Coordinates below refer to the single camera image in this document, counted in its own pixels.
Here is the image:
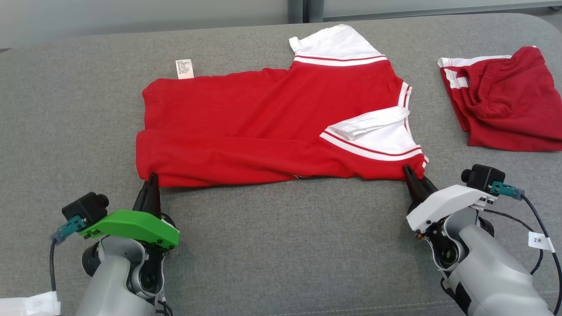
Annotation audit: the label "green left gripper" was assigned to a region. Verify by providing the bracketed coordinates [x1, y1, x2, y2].
[78, 172, 180, 251]

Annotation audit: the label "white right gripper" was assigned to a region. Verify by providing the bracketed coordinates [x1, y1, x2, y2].
[403, 164, 499, 233]

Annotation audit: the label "red shorts with white stripes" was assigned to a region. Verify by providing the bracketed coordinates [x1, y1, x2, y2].
[438, 46, 562, 152]

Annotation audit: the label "red Bulls jersey shirt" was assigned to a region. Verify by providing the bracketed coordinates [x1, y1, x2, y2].
[135, 24, 430, 189]

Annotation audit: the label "teal right camera connector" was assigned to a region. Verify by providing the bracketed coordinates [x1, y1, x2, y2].
[490, 181, 526, 201]

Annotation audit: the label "teal camera connector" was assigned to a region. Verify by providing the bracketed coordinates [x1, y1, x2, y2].
[490, 181, 526, 201]
[50, 215, 86, 244]

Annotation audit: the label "teal left camera connector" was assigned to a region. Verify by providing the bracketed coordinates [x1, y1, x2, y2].
[50, 215, 86, 244]

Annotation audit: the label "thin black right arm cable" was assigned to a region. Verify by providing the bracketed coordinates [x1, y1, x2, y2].
[483, 208, 545, 276]

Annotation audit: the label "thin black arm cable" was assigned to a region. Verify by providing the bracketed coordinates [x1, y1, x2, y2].
[156, 290, 174, 316]
[483, 208, 545, 276]

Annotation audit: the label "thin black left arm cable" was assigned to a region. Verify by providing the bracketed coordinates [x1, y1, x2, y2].
[156, 290, 174, 316]

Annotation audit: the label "black left camera cable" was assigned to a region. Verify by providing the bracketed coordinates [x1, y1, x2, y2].
[48, 239, 60, 293]

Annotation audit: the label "black camera cable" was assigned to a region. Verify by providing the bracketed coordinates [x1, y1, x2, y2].
[48, 239, 60, 293]
[520, 195, 562, 316]

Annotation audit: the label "small white cable tag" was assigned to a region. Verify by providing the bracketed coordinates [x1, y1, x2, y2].
[528, 231, 556, 252]

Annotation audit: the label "black right camera cable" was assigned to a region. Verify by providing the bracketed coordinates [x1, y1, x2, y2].
[520, 195, 562, 316]

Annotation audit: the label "white tape cable label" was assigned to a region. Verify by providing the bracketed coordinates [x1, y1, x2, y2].
[0, 291, 61, 316]

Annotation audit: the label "grey partition base rail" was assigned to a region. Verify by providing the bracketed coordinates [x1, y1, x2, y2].
[323, 0, 562, 22]

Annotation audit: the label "grey partition post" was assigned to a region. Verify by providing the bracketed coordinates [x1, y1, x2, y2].
[288, 0, 306, 24]
[305, 0, 324, 23]

